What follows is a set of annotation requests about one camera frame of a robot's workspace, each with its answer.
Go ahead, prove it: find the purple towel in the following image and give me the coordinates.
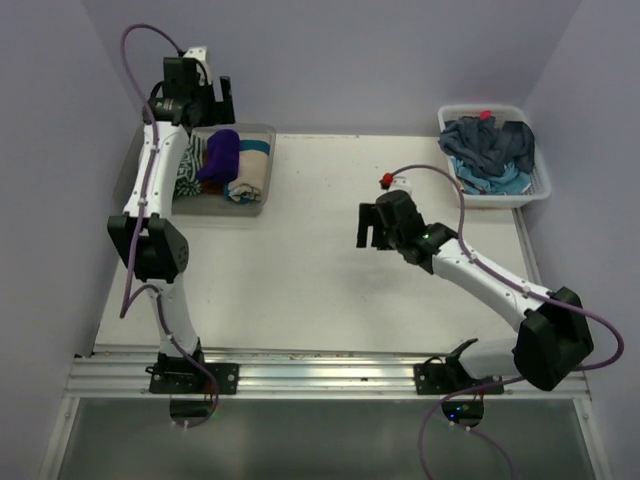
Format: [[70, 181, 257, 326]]
[[196, 129, 240, 184]]

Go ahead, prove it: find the dark grey towel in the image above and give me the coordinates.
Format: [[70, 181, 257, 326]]
[[438, 116, 535, 178]]

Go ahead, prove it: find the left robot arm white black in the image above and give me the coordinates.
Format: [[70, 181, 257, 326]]
[[107, 77, 235, 393]]

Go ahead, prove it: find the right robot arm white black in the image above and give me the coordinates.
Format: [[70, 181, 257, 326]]
[[356, 201, 594, 394]]

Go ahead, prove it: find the green striped rolled towel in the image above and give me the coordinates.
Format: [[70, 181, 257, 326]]
[[173, 137, 206, 200]]

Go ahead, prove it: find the brown rolled towel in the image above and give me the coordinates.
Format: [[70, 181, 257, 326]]
[[201, 181, 224, 196]]

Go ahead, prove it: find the beige teal rolled towel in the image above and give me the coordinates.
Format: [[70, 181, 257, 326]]
[[225, 140, 270, 204]]

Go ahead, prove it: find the clear plastic tray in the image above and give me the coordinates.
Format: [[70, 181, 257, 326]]
[[112, 122, 278, 219]]

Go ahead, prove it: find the light blue crumpled towel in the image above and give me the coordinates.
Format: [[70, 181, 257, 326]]
[[449, 157, 531, 196]]

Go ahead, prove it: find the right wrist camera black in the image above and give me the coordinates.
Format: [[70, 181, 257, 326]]
[[375, 190, 421, 228]]

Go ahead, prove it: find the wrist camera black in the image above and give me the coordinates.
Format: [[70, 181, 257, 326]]
[[162, 56, 209, 98], [375, 190, 421, 228]]

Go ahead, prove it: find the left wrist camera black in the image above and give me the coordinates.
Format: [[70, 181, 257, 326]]
[[162, 56, 209, 98]]

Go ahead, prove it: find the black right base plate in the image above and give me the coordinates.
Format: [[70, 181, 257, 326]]
[[413, 362, 504, 395]]

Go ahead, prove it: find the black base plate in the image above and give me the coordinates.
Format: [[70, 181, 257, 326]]
[[413, 362, 504, 395], [145, 358, 240, 395]]

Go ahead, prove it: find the aluminium mounting rail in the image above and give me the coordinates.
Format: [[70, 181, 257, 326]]
[[62, 344, 592, 401]]

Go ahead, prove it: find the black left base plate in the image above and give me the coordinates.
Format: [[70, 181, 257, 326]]
[[145, 358, 240, 395]]

